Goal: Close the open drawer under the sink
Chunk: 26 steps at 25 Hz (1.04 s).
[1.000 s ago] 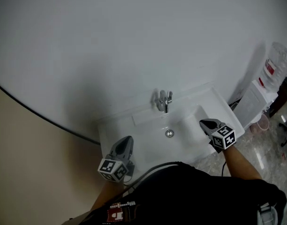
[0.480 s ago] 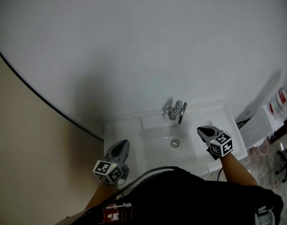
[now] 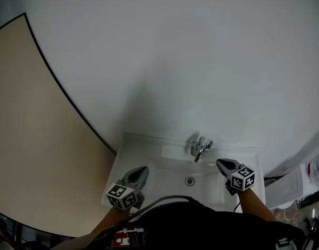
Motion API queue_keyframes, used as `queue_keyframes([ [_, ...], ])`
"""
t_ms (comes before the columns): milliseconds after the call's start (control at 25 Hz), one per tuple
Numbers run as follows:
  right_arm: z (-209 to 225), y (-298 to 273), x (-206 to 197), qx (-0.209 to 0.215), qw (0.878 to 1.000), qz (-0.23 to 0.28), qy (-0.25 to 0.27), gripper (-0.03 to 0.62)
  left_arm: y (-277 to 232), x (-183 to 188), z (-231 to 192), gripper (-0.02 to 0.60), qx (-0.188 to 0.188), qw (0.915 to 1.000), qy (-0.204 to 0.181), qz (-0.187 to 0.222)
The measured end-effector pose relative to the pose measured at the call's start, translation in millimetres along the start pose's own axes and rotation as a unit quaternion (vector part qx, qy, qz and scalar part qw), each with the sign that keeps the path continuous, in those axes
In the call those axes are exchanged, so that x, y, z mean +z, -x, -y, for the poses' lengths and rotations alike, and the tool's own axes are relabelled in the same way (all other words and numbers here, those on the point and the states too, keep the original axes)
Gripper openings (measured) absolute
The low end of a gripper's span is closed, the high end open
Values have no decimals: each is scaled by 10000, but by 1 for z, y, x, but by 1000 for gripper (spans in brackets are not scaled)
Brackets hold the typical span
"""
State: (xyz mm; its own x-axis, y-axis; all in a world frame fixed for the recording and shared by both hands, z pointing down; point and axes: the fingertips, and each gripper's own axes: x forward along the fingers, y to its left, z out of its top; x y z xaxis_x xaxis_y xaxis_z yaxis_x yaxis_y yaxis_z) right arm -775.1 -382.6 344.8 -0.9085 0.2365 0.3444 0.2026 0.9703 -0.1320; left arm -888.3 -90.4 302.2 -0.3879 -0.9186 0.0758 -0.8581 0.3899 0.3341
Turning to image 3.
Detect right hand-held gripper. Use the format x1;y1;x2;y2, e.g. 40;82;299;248
216;158;256;197

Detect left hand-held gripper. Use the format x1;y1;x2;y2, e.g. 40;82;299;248
105;166;150;215

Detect person's left forearm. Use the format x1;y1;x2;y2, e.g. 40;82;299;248
80;206;132;244

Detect person's right forearm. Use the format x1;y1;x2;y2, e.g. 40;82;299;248
236;187;278;222

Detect white ceramic sink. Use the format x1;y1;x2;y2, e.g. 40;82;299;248
102;131;266;214

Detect white ribbed appliance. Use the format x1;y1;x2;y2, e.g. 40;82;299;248
263;165;306;209

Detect chrome faucet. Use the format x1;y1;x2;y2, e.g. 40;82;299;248
185;135;214;164

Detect clear pinkish round basin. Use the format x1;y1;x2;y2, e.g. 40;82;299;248
274;201;302;221

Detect person's black shirt torso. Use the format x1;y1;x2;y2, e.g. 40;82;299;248
82;201;306;250

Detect red and white bottles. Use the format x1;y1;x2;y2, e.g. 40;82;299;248
306;146;319;185

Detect beige door panel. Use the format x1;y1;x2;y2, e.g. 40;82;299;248
0;12;117;238

